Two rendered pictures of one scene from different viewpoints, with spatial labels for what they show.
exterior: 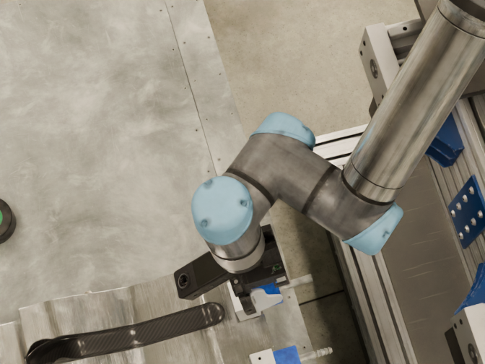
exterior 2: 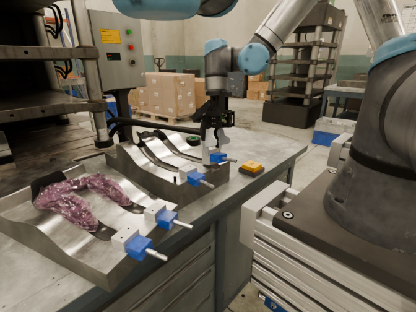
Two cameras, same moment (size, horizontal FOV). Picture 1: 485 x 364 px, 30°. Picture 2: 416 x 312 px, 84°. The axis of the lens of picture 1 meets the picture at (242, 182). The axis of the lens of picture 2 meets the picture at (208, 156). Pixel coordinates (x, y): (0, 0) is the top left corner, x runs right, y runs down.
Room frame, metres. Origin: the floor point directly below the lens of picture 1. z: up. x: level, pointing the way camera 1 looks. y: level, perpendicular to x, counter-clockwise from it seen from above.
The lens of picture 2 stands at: (-0.06, -0.68, 1.25)
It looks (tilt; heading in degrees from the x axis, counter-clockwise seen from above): 23 degrees down; 62
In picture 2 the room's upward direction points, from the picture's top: straight up
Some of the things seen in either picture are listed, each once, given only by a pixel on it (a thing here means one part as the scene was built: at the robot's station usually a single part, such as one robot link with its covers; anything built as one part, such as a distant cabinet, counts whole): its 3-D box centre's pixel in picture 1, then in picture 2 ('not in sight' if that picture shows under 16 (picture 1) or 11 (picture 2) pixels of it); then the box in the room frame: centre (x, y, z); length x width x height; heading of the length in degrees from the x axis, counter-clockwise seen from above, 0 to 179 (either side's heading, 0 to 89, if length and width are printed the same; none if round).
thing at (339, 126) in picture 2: not in sight; (338, 126); (3.27, 1.38, 0.28); 0.61 x 0.41 x 0.15; 111
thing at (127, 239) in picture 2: not in sight; (143, 249); (-0.01, -0.26, 0.86); 0.13 x 0.05 x 0.05; 126
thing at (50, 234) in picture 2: not in sight; (78, 206); (-0.13, -0.02, 0.86); 0.50 x 0.26 x 0.11; 126
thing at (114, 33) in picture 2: not in sight; (126, 138); (0.15, 0.91, 0.74); 0.31 x 0.22 x 1.47; 19
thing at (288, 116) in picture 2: not in sight; (304, 68); (4.04, 2.86, 1.03); 1.54 x 0.94 x 2.06; 21
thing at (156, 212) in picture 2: not in sight; (170, 220); (0.08, -0.20, 0.86); 0.13 x 0.05 x 0.05; 126
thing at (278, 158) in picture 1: (281, 165); (248, 59); (0.41, -0.05, 1.24); 0.11 x 0.11 x 0.08; 58
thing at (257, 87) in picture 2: not in sight; (261, 86); (4.90, 5.13, 0.42); 0.86 x 0.33 x 0.83; 111
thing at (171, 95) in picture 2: not in sight; (165, 96); (1.53, 4.29, 0.47); 1.22 x 0.80 x 0.94; 115
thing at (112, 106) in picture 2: not in sight; (112, 110); (0.39, 4.03, 0.32); 0.60 x 0.41 x 0.22; 117
